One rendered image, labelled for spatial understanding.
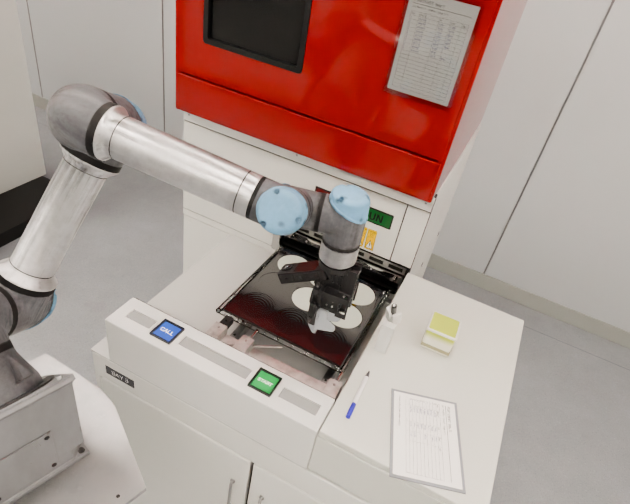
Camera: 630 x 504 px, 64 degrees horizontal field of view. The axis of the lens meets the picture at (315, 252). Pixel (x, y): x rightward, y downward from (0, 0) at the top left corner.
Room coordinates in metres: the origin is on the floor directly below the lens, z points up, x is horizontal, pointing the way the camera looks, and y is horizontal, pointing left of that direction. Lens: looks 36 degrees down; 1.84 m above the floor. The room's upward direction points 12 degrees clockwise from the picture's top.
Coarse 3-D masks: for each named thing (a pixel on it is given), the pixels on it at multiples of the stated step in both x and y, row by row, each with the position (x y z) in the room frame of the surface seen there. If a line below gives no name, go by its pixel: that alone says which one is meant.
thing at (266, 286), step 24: (264, 288) 1.06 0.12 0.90; (288, 288) 1.08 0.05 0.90; (240, 312) 0.95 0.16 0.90; (264, 312) 0.97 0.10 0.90; (288, 312) 0.99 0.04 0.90; (360, 312) 1.05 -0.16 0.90; (288, 336) 0.90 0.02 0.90; (312, 336) 0.92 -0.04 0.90; (336, 336) 0.94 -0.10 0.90; (336, 360) 0.85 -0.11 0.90
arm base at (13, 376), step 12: (0, 348) 0.55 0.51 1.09; (12, 348) 0.57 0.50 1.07; (0, 360) 0.53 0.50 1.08; (12, 360) 0.54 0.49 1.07; (24, 360) 0.56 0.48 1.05; (0, 372) 0.51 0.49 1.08; (12, 372) 0.52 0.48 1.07; (24, 372) 0.54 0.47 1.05; (36, 372) 0.55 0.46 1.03; (0, 384) 0.49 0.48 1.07; (12, 384) 0.50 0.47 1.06; (24, 384) 0.51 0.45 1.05; (36, 384) 0.53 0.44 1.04; (0, 396) 0.48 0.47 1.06; (12, 396) 0.49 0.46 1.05
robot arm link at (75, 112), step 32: (64, 96) 0.75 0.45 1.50; (96, 96) 0.76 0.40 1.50; (64, 128) 0.71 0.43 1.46; (96, 128) 0.70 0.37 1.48; (128, 128) 0.72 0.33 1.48; (128, 160) 0.70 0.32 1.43; (160, 160) 0.69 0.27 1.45; (192, 160) 0.70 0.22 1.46; (224, 160) 0.72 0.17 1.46; (192, 192) 0.69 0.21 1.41; (224, 192) 0.67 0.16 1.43; (256, 192) 0.67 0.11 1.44; (288, 192) 0.66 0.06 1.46; (288, 224) 0.64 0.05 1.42
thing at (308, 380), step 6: (228, 336) 0.88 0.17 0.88; (228, 342) 0.86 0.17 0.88; (234, 342) 0.86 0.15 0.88; (252, 354) 0.84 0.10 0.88; (258, 354) 0.84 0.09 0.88; (264, 354) 0.84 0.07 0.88; (264, 360) 0.82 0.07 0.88; (270, 360) 0.83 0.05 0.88; (276, 360) 0.83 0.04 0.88; (276, 366) 0.81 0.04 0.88; (282, 366) 0.82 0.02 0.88; (288, 366) 0.82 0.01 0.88; (288, 372) 0.80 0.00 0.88; (294, 372) 0.81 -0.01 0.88; (300, 372) 0.81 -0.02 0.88; (300, 378) 0.79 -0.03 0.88; (306, 378) 0.80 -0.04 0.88; (312, 378) 0.80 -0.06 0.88; (306, 384) 0.78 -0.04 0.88; (312, 384) 0.78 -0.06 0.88; (318, 384) 0.79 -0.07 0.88; (324, 384) 0.79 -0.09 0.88; (318, 390) 0.77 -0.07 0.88
